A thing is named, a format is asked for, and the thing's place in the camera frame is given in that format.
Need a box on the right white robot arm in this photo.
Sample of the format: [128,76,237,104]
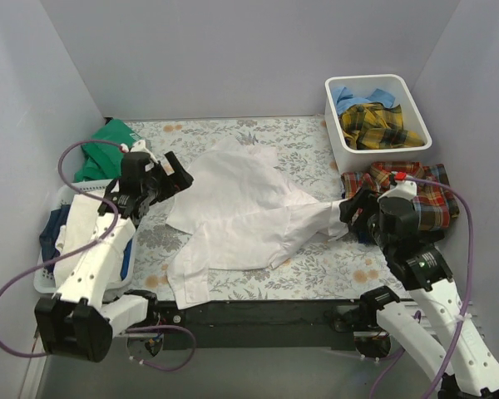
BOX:
[339,172,499,398]

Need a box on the floral table cloth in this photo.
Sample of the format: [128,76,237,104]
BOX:
[127,116,408,301]

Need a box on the red plaid shirt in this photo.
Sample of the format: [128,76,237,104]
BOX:
[341,161,460,231]

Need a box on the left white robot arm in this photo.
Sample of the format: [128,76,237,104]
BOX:
[34,142,193,362]

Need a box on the blue shirt in bin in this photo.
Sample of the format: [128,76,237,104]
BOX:
[331,86,395,115]

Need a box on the aluminium frame rail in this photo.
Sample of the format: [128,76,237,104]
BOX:
[31,328,48,364]

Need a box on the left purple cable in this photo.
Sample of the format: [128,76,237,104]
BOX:
[0,140,197,372]

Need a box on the green shirt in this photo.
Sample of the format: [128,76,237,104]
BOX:
[74,119,141,182]

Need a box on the white laundry basket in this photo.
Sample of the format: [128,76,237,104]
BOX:
[33,180,136,294]

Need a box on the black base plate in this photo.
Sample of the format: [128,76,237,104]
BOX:
[141,298,413,351]

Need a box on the yellow plaid shirt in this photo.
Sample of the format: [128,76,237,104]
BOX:
[339,103,424,150]

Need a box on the white long sleeve shirt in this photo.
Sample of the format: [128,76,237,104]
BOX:
[166,138,348,309]

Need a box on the dark blue garment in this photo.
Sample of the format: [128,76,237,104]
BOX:
[39,204,71,262]

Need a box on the white plastic bin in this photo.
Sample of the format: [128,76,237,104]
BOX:
[324,74,432,172]

